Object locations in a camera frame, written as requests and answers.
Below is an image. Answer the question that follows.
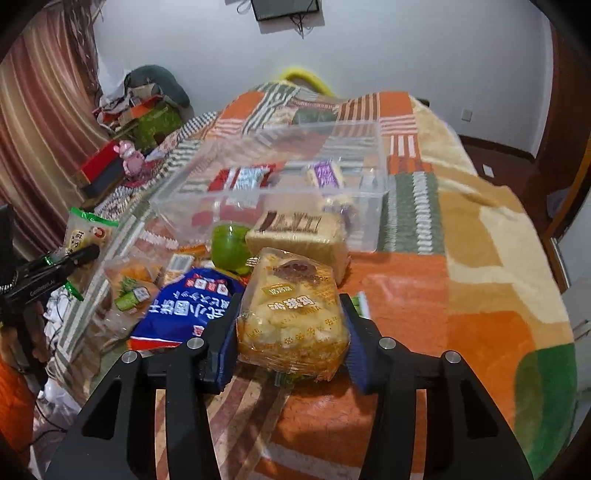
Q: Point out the green pea snack bag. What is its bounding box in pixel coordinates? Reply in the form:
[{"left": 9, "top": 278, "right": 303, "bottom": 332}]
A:
[{"left": 63, "top": 207, "right": 118, "bottom": 295}]

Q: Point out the patchwork orange bed blanket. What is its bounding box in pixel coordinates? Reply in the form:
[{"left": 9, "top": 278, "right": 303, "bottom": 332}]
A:
[{"left": 45, "top": 80, "right": 578, "bottom": 480}]

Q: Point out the clear plastic storage bin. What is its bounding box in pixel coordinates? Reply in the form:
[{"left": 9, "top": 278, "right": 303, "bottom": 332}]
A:
[{"left": 149, "top": 121, "right": 388, "bottom": 252}]

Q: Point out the pink plush toy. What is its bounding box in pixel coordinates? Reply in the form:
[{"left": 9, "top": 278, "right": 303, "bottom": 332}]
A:
[{"left": 114, "top": 140, "right": 144, "bottom": 178}]

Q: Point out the blue biscuit bag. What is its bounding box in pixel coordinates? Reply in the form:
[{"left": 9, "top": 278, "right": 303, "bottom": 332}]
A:
[{"left": 127, "top": 267, "right": 245, "bottom": 351}]

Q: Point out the red white snack bag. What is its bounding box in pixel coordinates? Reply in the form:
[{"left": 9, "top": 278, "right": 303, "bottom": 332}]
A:
[{"left": 190, "top": 163, "right": 280, "bottom": 227}]

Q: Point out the green jelly cup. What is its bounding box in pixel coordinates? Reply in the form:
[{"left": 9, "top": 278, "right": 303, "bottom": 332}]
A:
[{"left": 211, "top": 223, "right": 250, "bottom": 275}]

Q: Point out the yellow puffed snack bag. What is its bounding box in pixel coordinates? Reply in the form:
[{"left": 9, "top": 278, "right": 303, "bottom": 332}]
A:
[{"left": 236, "top": 248, "right": 349, "bottom": 381}]

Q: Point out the wall socket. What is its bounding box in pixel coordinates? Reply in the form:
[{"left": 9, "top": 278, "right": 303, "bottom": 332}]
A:
[{"left": 461, "top": 109, "right": 473, "bottom": 122}]

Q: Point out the yellow foam tube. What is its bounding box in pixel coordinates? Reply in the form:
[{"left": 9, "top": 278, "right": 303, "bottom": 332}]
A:
[{"left": 279, "top": 66, "right": 335, "bottom": 97}]

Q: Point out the purple cracker pack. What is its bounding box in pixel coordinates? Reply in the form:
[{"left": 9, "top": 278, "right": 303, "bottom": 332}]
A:
[{"left": 304, "top": 159, "right": 356, "bottom": 220}]

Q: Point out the small black wall monitor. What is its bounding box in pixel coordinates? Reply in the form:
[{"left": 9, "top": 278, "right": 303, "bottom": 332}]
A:
[{"left": 250, "top": 0, "right": 320, "bottom": 22}]

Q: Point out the red box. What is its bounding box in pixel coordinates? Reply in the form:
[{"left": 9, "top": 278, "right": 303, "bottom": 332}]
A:
[{"left": 73, "top": 140, "right": 122, "bottom": 188}]

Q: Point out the left human hand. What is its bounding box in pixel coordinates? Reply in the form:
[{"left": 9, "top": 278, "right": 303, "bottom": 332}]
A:
[{"left": 1, "top": 302, "right": 49, "bottom": 384}]

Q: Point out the orange snack bag green label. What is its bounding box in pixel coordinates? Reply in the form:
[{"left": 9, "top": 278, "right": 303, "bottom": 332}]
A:
[{"left": 104, "top": 255, "right": 161, "bottom": 321}]

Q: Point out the striped red gold curtain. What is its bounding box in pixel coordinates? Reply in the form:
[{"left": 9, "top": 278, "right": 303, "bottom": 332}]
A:
[{"left": 1, "top": 4, "right": 107, "bottom": 259}]

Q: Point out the brown toast bread pack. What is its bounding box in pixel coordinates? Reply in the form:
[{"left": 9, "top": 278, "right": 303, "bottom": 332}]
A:
[{"left": 245, "top": 210, "right": 349, "bottom": 285}]

